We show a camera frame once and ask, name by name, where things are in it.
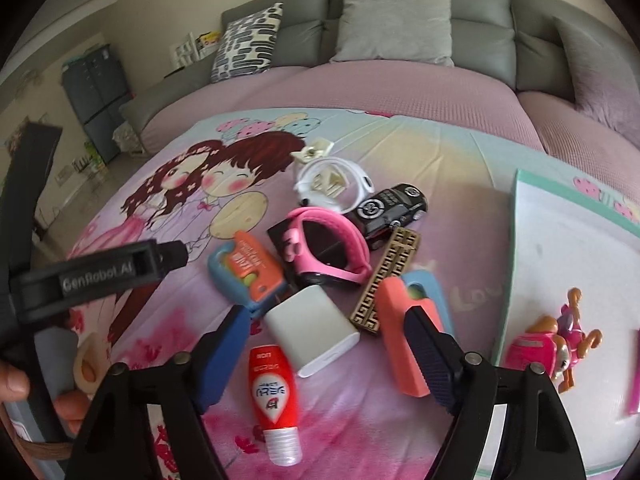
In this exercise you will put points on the black and cream patterned pillow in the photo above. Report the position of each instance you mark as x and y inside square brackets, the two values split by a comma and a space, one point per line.
[247, 42]

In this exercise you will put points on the pink sofa cover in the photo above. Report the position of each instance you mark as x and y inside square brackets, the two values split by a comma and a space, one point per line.
[350, 90]

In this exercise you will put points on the orange and blue toy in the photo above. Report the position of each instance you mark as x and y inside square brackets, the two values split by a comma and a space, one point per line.
[250, 270]

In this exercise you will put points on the white storage basket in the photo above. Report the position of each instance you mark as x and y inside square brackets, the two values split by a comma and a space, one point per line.
[127, 140]

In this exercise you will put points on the white book stand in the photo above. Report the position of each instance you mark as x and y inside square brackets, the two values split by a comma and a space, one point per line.
[181, 50]

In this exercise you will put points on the person's left hand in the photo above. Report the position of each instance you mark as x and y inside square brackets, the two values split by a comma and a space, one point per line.
[11, 385]

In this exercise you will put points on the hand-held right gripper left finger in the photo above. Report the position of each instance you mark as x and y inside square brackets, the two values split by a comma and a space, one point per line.
[220, 360]

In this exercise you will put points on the white wrist band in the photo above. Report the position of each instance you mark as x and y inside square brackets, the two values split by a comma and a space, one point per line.
[350, 172]

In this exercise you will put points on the white box with teal rim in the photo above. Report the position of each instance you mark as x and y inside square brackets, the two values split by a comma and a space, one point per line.
[550, 260]

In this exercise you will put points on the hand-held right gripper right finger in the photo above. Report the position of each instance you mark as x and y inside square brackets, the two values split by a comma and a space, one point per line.
[430, 360]

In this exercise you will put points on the coral and blue toy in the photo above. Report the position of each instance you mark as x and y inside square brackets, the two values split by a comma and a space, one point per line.
[395, 330]

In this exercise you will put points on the yellow magazine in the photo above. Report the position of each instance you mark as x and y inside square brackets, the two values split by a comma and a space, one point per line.
[209, 42]

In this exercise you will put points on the gold lattice block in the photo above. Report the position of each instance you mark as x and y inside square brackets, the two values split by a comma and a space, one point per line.
[385, 280]

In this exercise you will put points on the pink wrist watch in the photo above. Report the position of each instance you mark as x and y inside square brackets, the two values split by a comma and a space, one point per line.
[345, 232]

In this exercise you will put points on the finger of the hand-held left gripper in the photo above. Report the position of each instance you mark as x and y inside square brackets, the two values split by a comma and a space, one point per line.
[170, 256]

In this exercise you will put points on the black flat card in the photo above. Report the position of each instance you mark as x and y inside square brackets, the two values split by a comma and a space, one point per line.
[277, 237]

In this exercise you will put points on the white power bank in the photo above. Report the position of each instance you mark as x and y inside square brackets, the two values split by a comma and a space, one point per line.
[310, 330]

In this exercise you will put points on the cream hair claw clip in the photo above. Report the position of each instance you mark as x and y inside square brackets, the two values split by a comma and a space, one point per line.
[312, 150]

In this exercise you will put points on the black toy car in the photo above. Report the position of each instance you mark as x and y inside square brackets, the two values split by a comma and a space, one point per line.
[385, 210]

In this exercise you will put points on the red glue bottle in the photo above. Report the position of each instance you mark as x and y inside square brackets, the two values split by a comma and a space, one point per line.
[270, 395]

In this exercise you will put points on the plain grey pillow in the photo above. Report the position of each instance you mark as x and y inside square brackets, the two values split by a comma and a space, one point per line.
[395, 25]

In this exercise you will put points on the pink dog toy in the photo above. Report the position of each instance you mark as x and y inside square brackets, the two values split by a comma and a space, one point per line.
[537, 350]

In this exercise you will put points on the grey sofa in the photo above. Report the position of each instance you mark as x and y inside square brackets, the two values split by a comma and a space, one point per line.
[480, 0]

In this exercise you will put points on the dark grey cabinet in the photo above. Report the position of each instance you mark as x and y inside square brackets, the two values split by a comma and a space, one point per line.
[97, 95]

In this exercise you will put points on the printed cartoon blanket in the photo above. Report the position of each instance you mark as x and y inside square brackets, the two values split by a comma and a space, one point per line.
[400, 160]

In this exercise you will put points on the magenta plastic stick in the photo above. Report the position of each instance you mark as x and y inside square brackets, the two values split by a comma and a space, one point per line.
[635, 395]

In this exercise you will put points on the purple grey pillow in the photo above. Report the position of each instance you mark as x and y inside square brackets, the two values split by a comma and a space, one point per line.
[605, 75]

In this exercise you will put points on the green patterned box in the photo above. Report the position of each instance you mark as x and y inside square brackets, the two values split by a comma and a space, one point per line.
[92, 152]

